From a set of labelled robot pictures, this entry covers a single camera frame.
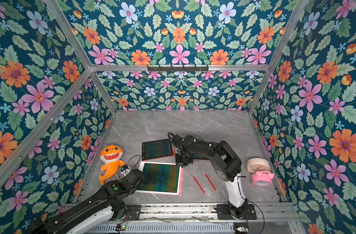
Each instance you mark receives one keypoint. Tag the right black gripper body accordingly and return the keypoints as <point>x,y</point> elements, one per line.
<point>183,156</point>

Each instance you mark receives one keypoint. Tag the pink stylus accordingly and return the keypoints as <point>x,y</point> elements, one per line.
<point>181,177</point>

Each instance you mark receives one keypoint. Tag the red stylus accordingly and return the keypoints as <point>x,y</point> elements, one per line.
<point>199,185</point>
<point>211,183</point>

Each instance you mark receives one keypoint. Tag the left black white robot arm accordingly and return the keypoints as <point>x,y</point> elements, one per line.
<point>106,204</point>

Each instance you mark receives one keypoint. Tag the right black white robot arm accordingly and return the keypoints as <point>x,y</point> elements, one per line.
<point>225,162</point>

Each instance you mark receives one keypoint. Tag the right red writing tablet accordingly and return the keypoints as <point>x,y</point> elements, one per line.
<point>197,156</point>

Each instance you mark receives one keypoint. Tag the red writing tablet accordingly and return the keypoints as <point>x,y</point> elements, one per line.
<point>197,156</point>
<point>157,149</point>

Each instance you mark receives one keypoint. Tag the pink white writing tablet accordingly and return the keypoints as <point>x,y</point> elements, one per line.
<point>160,178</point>

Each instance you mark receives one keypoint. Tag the left red writing tablet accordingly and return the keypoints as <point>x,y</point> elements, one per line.
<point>157,149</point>

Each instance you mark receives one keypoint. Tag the masking tape roll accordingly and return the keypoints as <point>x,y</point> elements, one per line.
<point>258,164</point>

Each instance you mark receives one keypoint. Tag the orange shark plush toy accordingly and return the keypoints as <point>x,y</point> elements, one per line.
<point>111,156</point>

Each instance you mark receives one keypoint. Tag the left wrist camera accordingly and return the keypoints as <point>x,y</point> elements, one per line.
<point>124,171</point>

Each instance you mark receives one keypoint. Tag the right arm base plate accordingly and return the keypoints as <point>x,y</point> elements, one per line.
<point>230,212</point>

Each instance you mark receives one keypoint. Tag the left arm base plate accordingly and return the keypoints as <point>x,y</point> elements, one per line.
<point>128,212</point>

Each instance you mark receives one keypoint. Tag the white slotted cable duct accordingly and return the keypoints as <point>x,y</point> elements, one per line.
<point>162,228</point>

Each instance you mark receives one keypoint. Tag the black hook rail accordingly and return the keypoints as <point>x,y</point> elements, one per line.
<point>177,68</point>

